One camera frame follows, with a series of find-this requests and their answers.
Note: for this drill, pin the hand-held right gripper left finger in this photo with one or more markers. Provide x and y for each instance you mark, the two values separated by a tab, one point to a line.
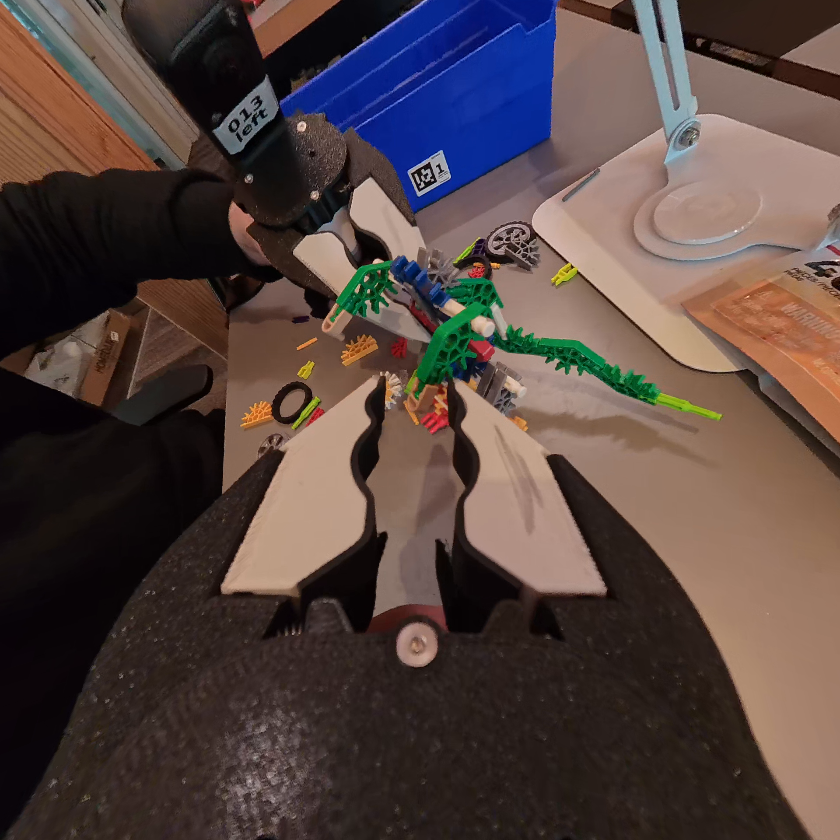
302	518

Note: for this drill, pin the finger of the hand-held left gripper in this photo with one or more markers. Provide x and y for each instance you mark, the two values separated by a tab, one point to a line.
387	220
321	259

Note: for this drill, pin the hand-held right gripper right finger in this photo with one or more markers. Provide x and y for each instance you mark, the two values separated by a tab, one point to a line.
531	525

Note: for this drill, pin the blue tagged plastic bin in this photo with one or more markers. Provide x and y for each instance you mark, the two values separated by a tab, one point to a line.
472	118

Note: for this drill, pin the colourful construction toy dinosaur model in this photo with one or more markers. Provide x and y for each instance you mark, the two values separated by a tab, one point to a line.
459	341

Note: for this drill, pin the person's left forearm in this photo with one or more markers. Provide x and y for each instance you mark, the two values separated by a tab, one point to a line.
98	243

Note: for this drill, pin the person's left hand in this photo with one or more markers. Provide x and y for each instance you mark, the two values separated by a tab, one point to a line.
241	235

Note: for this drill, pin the small purple piece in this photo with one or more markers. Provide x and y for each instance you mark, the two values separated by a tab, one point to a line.
474	249

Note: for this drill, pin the small black toy tire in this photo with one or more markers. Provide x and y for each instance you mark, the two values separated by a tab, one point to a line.
474	270

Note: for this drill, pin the lime green rod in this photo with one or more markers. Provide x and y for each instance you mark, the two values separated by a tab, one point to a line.
306	413

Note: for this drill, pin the yellow-green clip piece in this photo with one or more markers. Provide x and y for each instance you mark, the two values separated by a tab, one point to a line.
306	369
564	274

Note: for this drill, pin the small red snowflake connector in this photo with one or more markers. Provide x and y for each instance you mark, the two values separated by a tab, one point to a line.
398	346

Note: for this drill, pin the grey connector piece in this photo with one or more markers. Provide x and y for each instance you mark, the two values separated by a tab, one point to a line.
525	254

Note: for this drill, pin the white snowflake connector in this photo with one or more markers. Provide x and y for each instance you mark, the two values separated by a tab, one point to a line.
392	387

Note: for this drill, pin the black chair leg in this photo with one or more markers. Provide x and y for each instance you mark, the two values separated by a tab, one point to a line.
164	394

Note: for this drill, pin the small grey rod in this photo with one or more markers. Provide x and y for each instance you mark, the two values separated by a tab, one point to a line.
581	186

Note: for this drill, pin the white adjustable book stand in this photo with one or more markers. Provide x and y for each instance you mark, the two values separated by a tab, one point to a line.
604	275

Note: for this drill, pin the cardboard box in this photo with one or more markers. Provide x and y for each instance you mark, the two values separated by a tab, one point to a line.
98	358

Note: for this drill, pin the printed toy packaging bag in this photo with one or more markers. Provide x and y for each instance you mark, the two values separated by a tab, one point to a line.
774	328

